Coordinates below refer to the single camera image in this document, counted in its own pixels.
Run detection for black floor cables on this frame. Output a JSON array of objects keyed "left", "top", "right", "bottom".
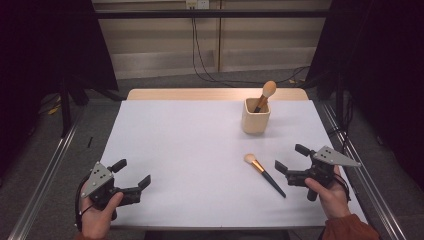
[{"left": 326, "top": 96, "right": 355, "bottom": 161}]

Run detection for black curtain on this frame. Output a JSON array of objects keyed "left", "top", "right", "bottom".
[
  {"left": 0, "top": 0, "right": 119, "bottom": 178},
  {"left": 304, "top": 0, "right": 424, "bottom": 191}
]

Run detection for large makeup brush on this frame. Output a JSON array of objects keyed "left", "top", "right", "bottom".
[{"left": 253, "top": 80, "right": 277, "bottom": 114}]

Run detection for white wall socket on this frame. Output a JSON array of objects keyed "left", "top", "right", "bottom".
[{"left": 185, "top": 0, "right": 210, "bottom": 10}]

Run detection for small makeup brush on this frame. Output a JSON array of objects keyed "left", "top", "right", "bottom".
[{"left": 243, "top": 153, "right": 287, "bottom": 199}]

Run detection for person's right hand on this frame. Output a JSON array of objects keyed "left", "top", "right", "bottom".
[{"left": 304, "top": 165, "right": 352, "bottom": 220}]

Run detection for black horizontal frame bar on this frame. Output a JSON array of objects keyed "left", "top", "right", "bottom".
[{"left": 94, "top": 9, "right": 329, "bottom": 19}]

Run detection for beige square brush holder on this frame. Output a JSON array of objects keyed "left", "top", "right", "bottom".
[{"left": 241, "top": 97, "right": 272, "bottom": 135}]

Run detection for metal floor rail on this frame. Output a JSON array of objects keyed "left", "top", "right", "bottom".
[
  {"left": 321, "top": 101, "right": 408, "bottom": 240},
  {"left": 8, "top": 109, "right": 86, "bottom": 240}
]

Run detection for hand-held gripper cable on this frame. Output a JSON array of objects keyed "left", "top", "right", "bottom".
[
  {"left": 74, "top": 182, "right": 93, "bottom": 233},
  {"left": 336, "top": 173, "right": 352, "bottom": 203}
]

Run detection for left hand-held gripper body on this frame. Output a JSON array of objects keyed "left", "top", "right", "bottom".
[{"left": 80, "top": 161, "right": 144, "bottom": 221}]

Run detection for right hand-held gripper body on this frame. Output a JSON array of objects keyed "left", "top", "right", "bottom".
[{"left": 285, "top": 145, "right": 362, "bottom": 202}]

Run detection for wooden table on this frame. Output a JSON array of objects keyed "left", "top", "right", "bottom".
[{"left": 108, "top": 87, "right": 369, "bottom": 232}]

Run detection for left hand-held gripper cable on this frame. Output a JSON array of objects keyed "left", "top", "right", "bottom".
[{"left": 74, "top": 182, "right": 93, "bottom": 233}]

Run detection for right hand-held gripper cable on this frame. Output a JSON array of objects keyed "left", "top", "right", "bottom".
[{"left": 336, "top": 173, "right": 352, "bottom": 203}]

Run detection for black wall cable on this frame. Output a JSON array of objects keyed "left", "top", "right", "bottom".
[{"left": 191, "top": 8, "right": 311, "bottom": 86}]

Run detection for person's left hand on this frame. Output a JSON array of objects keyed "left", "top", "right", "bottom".
[{"left": 79, "top": 181, "right": 124, "bottom": 240}]

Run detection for yellow floor tape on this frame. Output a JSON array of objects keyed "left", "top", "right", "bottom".
[{"left": 47, "top": 96, "right": 63, "bottom": 116}]

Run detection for white table mat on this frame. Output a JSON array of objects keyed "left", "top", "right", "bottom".
[{"left": 98, "top": 99, "right": 369, "bottom": 229}]

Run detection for black stand leg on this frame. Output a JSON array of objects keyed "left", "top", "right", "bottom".
[
  {"left": 335, "top": 73, "right": 345, "bottom": 127},
  {"left": 59, "top": 76, "right": 73, "bottom": 138}
]

